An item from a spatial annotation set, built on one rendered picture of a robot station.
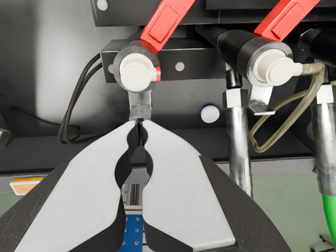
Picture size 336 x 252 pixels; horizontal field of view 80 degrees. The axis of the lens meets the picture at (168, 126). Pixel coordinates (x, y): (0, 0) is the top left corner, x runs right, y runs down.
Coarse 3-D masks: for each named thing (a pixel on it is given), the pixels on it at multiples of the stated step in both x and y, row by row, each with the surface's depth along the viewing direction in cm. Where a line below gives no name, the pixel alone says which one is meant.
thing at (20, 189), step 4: (12, 180) 35; (16, 180) 35; (20, 180) 35; (24, 180) 35; (28, 180) 35; (20, 184) 34; (24, 184) 35; (28, 184) 35; (32, 184) 35; (16, 188) 35; (20, 188) 35; (24, 188) 35; (28, 188) 35; (20, 192) 35; (24, 192) 35
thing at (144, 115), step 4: (132, 112) 13; (136, 112) 13; (140, 112) 13; (144, 112) 13; (148, 112) 13; (132, 116) 13; (136, 116) 13; (140, 116) 13; (144, 116) 13; (148, 116) 13; (136, 120) 13
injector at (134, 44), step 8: (136, 32) 16; (128, 40) 13; (136, 40) 12; (144, 40) 13; (120, 48) 13; (128, 48) 11; (136, 48) 11; (144, 48) 11; (152, 48) 12; (120, 56) 11; (152, 56) 11; (160, 72) 12; (120, 80) 12
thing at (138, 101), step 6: (132, 96) 13; (138, 96) 13; (144, 96) 13; (132, 102) 13; (138, 102) 13; (144, 102) 13; (150, 102) 13; (132, 108) 13; (138, 108) 13; (144, 108) 13; (150, 108) 13
